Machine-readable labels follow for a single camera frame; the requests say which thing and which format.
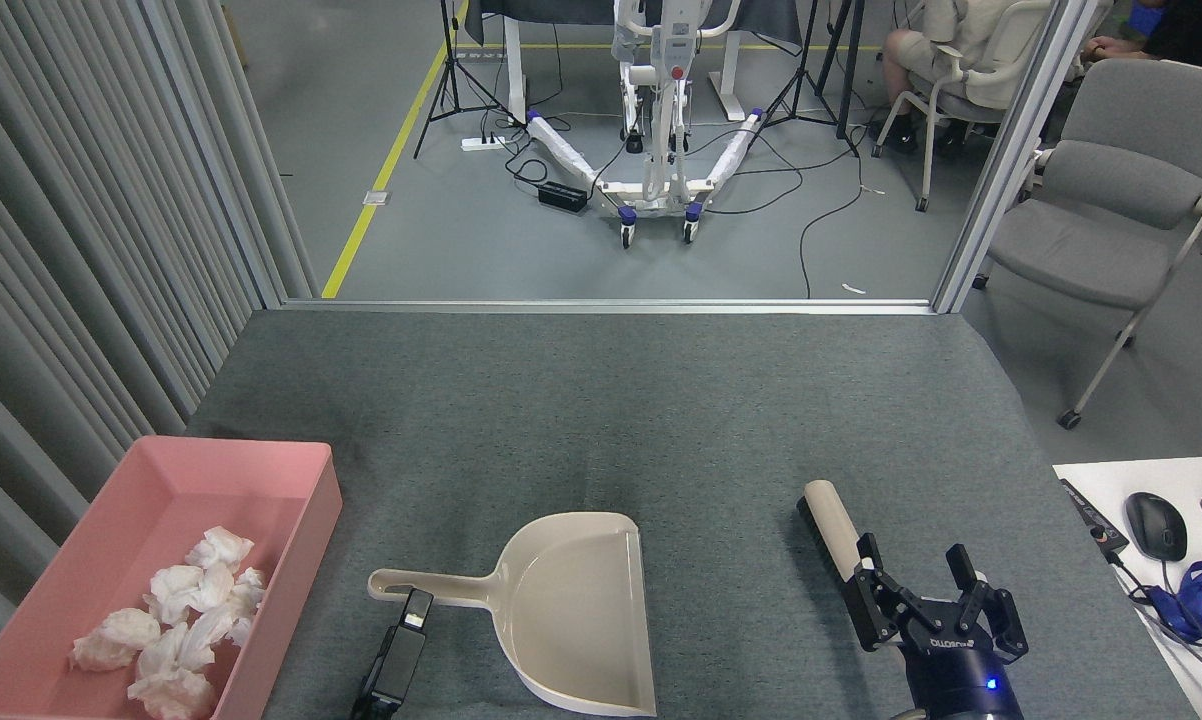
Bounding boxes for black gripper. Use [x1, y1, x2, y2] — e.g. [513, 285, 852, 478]
[841, 533, 1028, 720]

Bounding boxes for black upright pole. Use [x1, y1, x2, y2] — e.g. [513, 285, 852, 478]
[836, 0, 865, 141]

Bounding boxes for black computer mouse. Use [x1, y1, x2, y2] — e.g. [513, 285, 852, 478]
[1124, 492, 1188, 562]

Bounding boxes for black flat controller box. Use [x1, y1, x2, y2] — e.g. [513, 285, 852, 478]
[1059, 479, 1130, 556]

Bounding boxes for pink plastic bin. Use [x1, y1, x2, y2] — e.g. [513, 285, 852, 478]
[0, 435, 344, 720]

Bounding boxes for black tripod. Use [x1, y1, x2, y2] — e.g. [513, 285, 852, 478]
[761, 0, 862, 158]
[413, 0, 522, 159]

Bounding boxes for grey padded chair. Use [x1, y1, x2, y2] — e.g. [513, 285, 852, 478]
[971, 60, 1202, 431]

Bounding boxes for black floor cable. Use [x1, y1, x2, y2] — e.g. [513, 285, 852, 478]
[796, 135, 870, 299]

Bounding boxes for white desk with dark cloth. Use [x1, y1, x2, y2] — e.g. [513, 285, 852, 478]
[464, 0, 804, 126]

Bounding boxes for white stand on wheels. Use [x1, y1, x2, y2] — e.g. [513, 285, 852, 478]
[524, 0, 767, 248]

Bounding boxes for silver table edge rail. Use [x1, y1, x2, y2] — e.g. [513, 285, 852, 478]
[281, 298, 937, 316]

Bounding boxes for beige plastic dustpan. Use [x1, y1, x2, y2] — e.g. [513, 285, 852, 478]
[367, 512, 659, 717]

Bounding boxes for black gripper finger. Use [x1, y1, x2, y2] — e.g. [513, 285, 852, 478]
[351, 590, 434, 720]

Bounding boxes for person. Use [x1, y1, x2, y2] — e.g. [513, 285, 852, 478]
[881, 0, 1037, 153]
[1086, 0, 1202, 81]

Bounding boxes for white office chair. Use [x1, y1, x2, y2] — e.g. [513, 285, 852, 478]
[871, 0, 1052, 213]

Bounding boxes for grey pleated curtain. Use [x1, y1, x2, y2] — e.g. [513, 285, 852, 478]
[0, 0, 317, 681]

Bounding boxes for beige hand brush black bristles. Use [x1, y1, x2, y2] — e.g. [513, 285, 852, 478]
[797, 480, 887, 601]

